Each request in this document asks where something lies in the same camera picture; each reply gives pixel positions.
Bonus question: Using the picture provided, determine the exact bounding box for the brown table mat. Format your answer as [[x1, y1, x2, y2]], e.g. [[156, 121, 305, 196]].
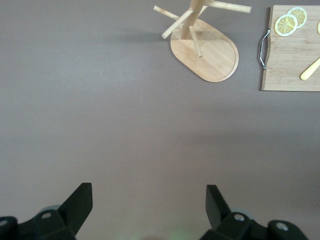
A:
[[0, 0, 320, 240]]

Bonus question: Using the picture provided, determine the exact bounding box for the yellow plastic fork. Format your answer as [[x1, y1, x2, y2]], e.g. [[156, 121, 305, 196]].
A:
[[300, 56, 320, 81]]

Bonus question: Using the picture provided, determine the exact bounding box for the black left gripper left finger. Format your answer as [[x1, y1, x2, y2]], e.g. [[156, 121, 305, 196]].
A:
[[0, 182, 94, 240]]

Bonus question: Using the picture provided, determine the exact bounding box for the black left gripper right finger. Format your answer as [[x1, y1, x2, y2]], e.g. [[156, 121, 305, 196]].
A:
[[199, 184, 307, 240]]

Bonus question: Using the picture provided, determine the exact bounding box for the wooden mug tree rack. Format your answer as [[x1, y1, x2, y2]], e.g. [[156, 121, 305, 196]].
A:
[[153, 0, 252, 83]]

